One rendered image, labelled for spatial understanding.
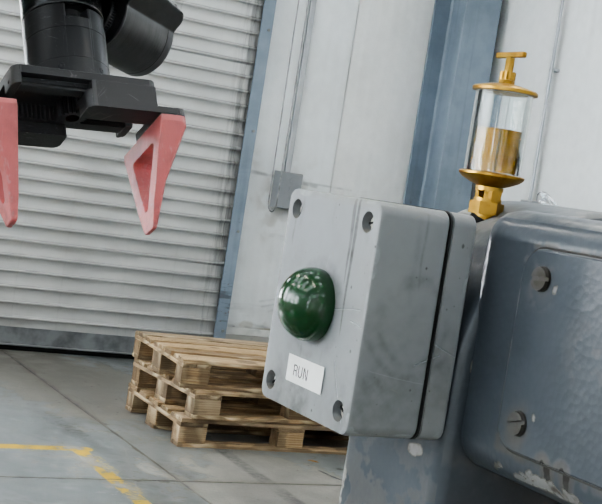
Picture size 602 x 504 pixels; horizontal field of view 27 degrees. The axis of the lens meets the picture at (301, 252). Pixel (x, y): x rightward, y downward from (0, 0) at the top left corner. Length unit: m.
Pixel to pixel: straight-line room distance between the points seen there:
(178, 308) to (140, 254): 0.48
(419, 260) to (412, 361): 0.04
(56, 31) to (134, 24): 0.08
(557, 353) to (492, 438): 0.05
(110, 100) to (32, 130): 0.06
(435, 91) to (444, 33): 0.43
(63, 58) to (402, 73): 8.56
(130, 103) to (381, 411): 0.43
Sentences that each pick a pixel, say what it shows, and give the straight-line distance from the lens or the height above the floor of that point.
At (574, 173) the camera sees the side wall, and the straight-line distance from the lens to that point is 8.51.
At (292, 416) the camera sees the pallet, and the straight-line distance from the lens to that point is 6.33.
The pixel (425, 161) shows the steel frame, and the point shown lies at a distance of 9.46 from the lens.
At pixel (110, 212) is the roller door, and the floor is 0.96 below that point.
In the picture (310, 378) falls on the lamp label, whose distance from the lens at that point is 0.50.
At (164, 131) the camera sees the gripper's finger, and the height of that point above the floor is 1.35.
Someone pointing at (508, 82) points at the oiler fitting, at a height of 1.39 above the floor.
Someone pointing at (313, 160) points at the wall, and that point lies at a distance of 9.03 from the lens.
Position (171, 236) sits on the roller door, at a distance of 8.56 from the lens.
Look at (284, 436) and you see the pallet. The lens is 6.34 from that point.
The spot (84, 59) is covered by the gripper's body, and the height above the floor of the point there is 1.39.
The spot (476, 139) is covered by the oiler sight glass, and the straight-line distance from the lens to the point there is 0.55.
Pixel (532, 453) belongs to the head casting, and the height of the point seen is 1.25.
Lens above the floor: 1.33
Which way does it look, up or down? 3 degrees down
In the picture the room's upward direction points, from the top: 9 degrees clockwise
